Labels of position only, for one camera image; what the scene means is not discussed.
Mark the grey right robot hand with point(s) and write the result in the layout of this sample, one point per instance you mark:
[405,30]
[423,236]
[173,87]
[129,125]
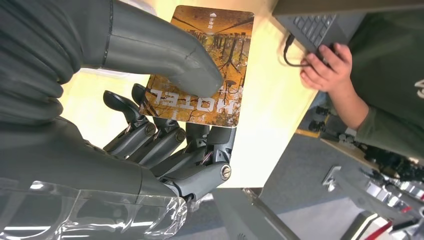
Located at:
[155,46]

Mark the person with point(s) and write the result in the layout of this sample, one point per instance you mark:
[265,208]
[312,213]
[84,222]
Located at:
[391,82]

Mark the grey laptop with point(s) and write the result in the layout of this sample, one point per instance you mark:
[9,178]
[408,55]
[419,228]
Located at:
[314,26]

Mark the clear plastic wrist cover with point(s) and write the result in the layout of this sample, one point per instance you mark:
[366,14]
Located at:
[99,215]

